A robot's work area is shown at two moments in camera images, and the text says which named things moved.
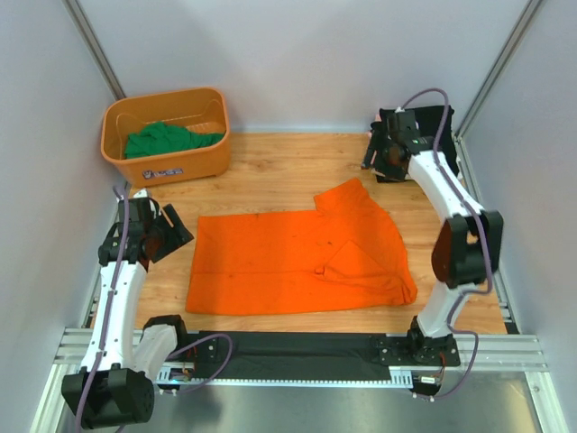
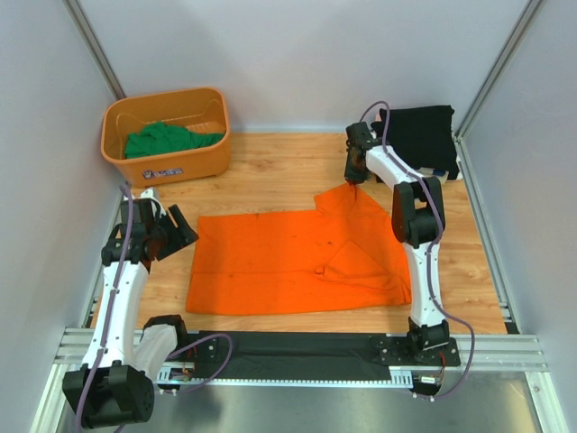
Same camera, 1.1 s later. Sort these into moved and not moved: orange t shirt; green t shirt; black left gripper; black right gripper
Moved: black right gripper
Not moved: orange t shirt; green t shirt; black left gripper
